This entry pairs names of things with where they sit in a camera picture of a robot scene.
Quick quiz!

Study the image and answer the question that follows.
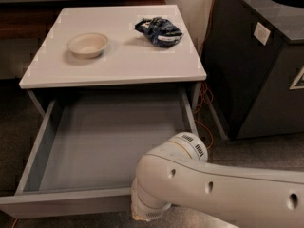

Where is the dark wooden bench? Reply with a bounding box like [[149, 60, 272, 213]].
[[0, 0, 165, 39]]

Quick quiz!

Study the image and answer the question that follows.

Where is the blue chip bag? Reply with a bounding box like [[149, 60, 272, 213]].
[[135, 17, 183, 48]]

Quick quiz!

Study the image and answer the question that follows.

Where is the white top drawer cabinet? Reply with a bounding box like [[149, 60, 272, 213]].
[[20, 5, 206, 106]]

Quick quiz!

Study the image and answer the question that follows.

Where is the white label on bin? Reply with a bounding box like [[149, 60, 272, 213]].
[[254, 23, 271, 46]]

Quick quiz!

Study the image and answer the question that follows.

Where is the black trash bin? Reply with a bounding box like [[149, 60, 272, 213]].
[[201, 0, 304, 139]]

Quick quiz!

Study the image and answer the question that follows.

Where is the white paper bowl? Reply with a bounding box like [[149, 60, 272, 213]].
[[67, 33, 108, 59]]

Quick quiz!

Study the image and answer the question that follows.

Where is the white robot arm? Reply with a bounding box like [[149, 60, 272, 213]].
[[131, 132, 304, 228]]

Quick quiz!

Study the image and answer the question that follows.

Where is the orange cable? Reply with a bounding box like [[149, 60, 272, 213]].
[[193, 0, 226, 152]]

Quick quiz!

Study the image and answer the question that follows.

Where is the grey top drawer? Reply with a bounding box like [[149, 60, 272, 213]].
[[0, 88, 196, 219]]

